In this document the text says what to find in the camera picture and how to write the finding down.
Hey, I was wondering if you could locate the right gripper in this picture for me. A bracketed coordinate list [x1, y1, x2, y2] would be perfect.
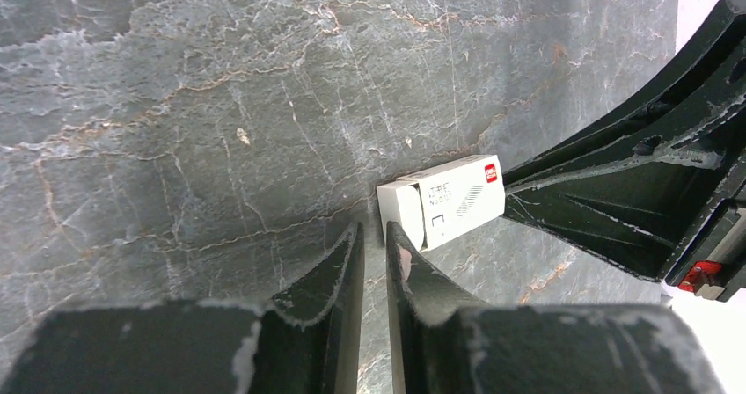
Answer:
[503, 0, 745, 303]

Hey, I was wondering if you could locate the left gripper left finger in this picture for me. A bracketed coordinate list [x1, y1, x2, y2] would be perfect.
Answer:
[1, 223, 364, 393]

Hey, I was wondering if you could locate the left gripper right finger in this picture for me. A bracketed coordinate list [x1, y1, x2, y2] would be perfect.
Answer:
[386, 222, 722, 393]

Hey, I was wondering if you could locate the staple box grey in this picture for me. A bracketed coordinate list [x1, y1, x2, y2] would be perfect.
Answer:
[376, 179, 425, 250]

